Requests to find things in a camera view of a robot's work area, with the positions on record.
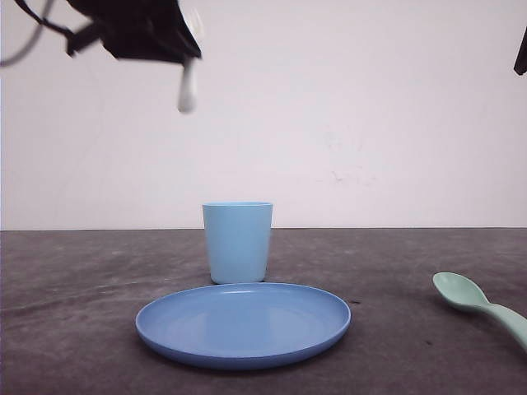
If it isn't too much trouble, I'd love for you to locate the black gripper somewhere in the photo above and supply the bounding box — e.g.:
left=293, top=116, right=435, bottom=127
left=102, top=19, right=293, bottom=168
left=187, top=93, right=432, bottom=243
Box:
left=66, top=0, right=202, bottom=64
left=513, top=30, right=527, bottom=76

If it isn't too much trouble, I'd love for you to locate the white plastic fork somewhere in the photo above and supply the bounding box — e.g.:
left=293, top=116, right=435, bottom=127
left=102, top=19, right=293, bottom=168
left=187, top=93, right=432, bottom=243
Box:
left=176, top=7, right=205, bottom=114

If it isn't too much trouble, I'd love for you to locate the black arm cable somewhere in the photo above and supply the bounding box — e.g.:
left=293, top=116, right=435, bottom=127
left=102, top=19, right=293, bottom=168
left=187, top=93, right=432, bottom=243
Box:
left=0, top=0, right=75, bottom=67

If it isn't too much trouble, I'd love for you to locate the light blue plastic cup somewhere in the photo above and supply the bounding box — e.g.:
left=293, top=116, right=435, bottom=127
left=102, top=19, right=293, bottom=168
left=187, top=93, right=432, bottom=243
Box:
left=203, top=202, right=273, bottom=284

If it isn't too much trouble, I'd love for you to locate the mint green plastic spoon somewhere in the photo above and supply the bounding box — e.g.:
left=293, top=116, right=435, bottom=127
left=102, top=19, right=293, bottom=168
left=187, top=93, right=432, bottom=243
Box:
left=432, top=272, right=526, bottom=351

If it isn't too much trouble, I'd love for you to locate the blue plastic plate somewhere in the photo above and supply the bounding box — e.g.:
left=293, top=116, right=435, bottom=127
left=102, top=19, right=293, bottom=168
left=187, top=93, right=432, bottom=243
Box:
left=135, top=282, right=352, bottom=370

